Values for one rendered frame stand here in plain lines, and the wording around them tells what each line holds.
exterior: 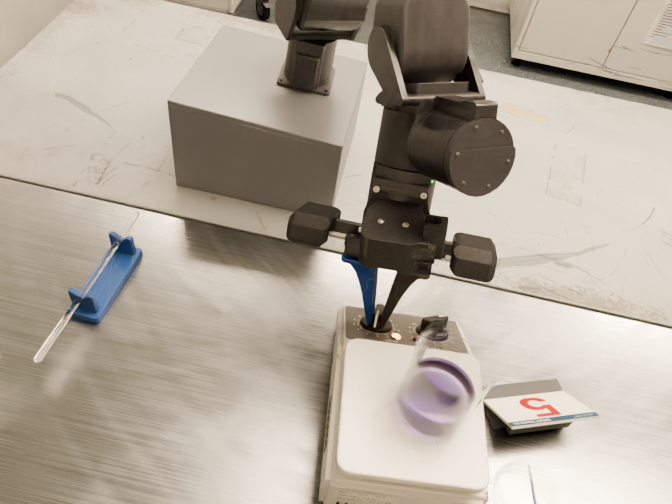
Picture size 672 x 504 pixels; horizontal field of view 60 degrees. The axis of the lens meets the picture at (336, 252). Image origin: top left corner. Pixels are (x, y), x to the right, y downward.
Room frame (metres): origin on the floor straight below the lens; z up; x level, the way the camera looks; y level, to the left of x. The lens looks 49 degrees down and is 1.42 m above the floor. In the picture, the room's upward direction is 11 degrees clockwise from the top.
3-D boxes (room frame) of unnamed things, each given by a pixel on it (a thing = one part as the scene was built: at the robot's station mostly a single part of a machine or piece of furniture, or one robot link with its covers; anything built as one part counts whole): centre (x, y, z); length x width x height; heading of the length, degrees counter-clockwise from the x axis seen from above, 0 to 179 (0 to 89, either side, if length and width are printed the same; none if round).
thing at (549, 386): (0.29, -0.22, 0.92); 0.09 x 0.06 x 0.04; 108
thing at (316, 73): (0.63, 0.08, 1.04); 0.07 x 0.07 x 0.06; 1
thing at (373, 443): (0.23, -0.09, 0.98); 0.12 x 0.12 x 0.01; 3
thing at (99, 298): (0.35, 0.23, 0.92); 0.10 x 0.03 x 0.04; 174
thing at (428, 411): (0.23, -0.10, 1.03); 0.07 x 0.06 x 0.08; 88
